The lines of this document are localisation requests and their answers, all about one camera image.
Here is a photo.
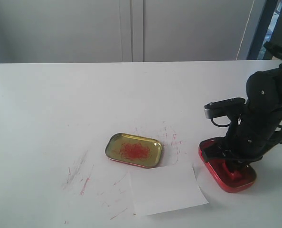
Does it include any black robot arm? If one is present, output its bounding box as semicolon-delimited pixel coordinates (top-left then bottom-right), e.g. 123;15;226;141
201;64;282;164

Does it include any white paper sheet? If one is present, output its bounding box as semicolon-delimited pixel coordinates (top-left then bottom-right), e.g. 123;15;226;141
130;163;208;216

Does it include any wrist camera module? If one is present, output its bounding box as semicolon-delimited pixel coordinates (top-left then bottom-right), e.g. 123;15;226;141
204;97;245;119

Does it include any red ink pad tin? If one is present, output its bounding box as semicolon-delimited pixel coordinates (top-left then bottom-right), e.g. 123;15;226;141
198;137;257;193

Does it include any white cabinet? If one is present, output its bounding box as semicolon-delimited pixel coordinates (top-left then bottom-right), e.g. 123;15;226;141
0;0;265;63

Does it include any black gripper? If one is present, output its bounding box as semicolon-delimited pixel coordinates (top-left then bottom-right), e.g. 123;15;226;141
201;102;282;164

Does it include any red stamp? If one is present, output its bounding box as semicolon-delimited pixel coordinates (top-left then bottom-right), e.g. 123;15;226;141
225;161;243;182

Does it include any black cable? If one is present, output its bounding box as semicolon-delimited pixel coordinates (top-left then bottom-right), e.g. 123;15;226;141
263;42;282;65

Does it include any gold tin lid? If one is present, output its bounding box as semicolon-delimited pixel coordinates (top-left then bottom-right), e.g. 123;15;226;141
105;133;163;169

